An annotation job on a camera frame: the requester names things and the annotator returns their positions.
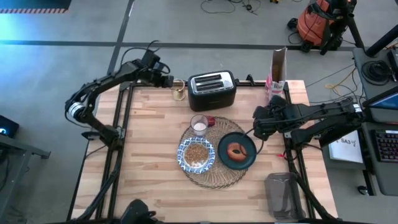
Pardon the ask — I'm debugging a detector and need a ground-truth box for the red white cereal box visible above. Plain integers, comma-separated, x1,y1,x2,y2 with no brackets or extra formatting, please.
265,47,289,102

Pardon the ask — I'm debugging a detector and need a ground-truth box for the coiled black cable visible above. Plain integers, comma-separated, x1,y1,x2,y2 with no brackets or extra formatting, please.
361,60,393,86

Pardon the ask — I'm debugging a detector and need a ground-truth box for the black device with blue light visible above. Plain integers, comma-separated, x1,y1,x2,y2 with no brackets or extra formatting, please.
0,114,20,138

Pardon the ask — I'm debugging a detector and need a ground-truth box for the toasted cereal rings heap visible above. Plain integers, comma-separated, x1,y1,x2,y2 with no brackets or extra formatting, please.
184,142,210,164

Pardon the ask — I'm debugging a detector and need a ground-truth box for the black rounded object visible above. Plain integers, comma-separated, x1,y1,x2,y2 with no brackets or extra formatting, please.
119,198,157,224

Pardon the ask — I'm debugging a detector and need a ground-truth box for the clear glass with white rice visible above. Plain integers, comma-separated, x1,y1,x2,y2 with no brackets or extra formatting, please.
190,114,210,138

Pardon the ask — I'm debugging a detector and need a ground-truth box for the blue white patterned paper bowl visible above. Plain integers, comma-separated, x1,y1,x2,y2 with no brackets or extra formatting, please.
177,136,216,174

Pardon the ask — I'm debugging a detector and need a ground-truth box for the orange shop vacuum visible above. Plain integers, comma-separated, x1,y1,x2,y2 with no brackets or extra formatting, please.
297,0,341,47

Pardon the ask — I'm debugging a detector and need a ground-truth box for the black tripod stand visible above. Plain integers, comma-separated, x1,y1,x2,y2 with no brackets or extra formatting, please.
320,0,365,56

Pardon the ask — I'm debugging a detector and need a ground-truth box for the round woven straw placemat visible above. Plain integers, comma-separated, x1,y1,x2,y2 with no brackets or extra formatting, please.
179,116,249,190

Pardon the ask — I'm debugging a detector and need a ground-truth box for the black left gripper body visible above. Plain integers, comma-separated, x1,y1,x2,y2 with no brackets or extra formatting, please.
146,70,175,88

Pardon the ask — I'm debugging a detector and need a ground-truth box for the grey plastic bin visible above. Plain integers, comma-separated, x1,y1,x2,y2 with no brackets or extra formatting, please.
264,172,307,222

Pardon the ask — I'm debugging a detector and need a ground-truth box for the grey side desk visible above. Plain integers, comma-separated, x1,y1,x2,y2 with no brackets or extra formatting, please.
353,48,398,100

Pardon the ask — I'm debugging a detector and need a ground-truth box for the black mat with striped edge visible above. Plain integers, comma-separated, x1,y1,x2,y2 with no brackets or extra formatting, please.
0,0,72,15

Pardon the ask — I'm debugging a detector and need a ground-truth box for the brown bagel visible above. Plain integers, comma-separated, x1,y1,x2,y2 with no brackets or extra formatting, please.
226,142,249,162

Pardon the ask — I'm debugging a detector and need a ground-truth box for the black floor cable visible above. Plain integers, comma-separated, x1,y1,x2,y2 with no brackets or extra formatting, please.
200,0,259,16

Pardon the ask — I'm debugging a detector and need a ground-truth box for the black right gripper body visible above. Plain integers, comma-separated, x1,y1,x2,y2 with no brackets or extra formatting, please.
252,95,287,141

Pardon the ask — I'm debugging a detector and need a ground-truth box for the grey metal stand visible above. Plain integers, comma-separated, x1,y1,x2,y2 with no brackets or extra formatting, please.
0,133,51,224

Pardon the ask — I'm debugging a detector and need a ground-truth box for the gold wire utensil holder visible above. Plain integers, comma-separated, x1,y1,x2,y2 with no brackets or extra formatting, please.
170,78,187,101

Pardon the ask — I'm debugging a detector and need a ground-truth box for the black two-slot toaster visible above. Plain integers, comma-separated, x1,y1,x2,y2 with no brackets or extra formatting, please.
187,70,238,112

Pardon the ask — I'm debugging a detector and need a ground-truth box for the blue lit screen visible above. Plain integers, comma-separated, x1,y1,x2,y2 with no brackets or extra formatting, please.
362,85,398,124

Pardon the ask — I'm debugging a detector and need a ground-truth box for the white paper sheet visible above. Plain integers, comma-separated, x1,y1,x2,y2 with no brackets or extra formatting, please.
328,130,364,164

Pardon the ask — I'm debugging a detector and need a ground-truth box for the laptop with green-lit keyboard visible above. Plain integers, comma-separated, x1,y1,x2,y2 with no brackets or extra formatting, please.
361,122,398,196

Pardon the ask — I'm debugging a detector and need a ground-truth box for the dark teal plate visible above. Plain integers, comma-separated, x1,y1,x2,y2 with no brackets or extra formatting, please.
217,131,258,170

